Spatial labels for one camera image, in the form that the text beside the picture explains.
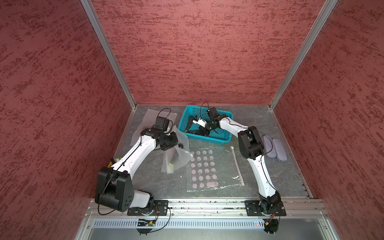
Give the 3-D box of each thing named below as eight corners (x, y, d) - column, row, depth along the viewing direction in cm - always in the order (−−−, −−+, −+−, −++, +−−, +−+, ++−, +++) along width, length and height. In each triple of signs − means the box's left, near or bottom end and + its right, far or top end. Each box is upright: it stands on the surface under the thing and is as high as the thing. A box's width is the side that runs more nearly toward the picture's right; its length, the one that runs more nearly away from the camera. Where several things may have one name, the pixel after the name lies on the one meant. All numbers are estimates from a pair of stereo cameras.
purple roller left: (265, 158, 95) (268, 155, 92) (261, 137, 105) (263, 135, 102) (274, 159, 94) (277, 156, 92) (269, 138, 104) (271, 135, 102)
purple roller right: (276, 161, 93) (279, 159, 90) (269, 140, 103) (271, 137, 100) (286, 161, 93) (289, 159, 90) (278, 140, 103) (280, 137, 100)
